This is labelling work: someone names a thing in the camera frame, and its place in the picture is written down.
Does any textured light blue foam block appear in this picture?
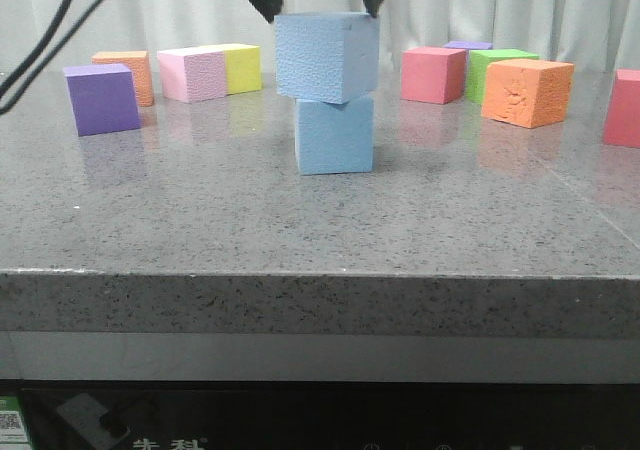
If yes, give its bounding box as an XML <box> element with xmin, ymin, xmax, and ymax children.
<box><xmin>275</xmin><ymin>12</ymin><xmax>380</xmax><ymax>104</ymax></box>

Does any smooth light blue foam block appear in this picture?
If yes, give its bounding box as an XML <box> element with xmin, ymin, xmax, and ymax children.
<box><xmin>295</xmin><ymin>95</ymin><xmax>374</xmax><ymax>175</ymax></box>

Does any yellow foam block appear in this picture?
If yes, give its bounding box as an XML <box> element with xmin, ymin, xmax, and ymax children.
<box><xmin>202</xmin><ymin>43</ymin><xmax>262</xmax><ymax>95</ymax></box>

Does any red foam block centre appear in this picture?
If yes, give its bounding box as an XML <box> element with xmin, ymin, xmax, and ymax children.
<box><xmin>400</xmin><ymin>46</ymin><xmax>467</xmax><ymax>104</ymax></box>

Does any pink foam block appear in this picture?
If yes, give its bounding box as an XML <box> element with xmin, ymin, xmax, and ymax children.
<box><xmin>156</xmin><ymin>47</ymin><xmax>227</xmax><ymax>103</ymax></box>

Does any purple foam block back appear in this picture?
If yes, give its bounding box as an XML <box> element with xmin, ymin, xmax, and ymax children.
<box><xmin>444</xmin><ymin>40</ymin><xmax>493</xmax><ymax>51</ymax></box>

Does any purple foam block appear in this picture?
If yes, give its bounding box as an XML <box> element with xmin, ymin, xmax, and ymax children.
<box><xmin>444</xmin><ymin>40</ymin><xmax>493</xmax><ymax>51</ymax></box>
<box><xmin>63</xmin><ymin>63</ymin><xmax>141</xmax><ymax>137</ymax></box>

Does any green foam block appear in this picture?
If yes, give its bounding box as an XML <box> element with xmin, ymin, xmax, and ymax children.
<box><xmin>465</xmin><ymin>49</ymin><xmax>540</xmax><ymax>104</ymax></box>

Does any orange foam block left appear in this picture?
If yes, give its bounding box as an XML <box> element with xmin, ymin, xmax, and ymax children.
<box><xmin>91</xmin><ymin>50</ymin><xmax>154</xmax><ymax>107</ymax></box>

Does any orange foam block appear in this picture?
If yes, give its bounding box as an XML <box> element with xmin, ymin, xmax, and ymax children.
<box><xmin>481</xmin><ymin>58</ymin><xmax>575</xmax><ymax>129</ymax></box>
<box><xmin>91</xmin><ymin>50</ymin><xmax>154</xmax><ymax>107</ymax></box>

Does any purple foam block left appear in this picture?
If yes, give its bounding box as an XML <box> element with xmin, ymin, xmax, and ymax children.
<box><xmin>63</xmin><ymin>63</ymin><xmax>141</xmax><ymax>137</ymax></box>

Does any orange foam block right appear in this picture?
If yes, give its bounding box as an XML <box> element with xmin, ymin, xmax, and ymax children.
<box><xmin>481</xmin><ymin>58</ymin><xmax>575</xmax><ymax>129</ymax></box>

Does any red foam block right edge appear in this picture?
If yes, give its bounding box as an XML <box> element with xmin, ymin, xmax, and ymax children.
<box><xmin>603</xmin><ymin>69</ymin><xmax>640</xmax><ymax>148</ymax></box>

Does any black appliance front panel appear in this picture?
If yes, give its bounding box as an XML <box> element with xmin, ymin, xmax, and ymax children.
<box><xmin>1</xmin><ymin>380</ymin><xmax>639</xmax><ymax>449</ymax></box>

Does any green QR code sticker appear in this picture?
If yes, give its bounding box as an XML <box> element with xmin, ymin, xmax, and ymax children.
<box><xmin>0</xmin><ymin>396</ymin><xmax>33</xmax><ymax>450</ymax></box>

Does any black cable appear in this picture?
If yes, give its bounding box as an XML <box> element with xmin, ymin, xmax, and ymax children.
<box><xmin>0</xmin><ymin>0</ymin><xmax>136</xmax><ymax>116</ymax></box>
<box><xmin>0</xmin><ymin>0</ymin><xmax>84</xmax><ymax>99</ymax></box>

